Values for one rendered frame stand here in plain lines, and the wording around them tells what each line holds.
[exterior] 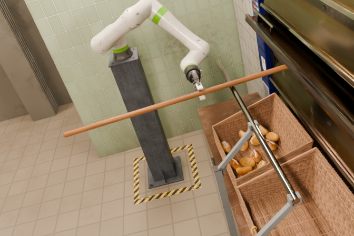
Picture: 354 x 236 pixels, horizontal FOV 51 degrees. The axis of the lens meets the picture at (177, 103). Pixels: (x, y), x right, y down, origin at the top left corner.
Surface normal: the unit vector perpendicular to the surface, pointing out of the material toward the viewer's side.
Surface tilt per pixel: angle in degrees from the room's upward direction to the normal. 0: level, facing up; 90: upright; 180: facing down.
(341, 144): 70
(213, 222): 0
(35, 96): 90
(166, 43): 90
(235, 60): 90
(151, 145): 90
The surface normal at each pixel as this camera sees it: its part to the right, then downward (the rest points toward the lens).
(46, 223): -0.24, -0.81
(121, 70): 0.11, 0.53
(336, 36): -0.98, -0.01
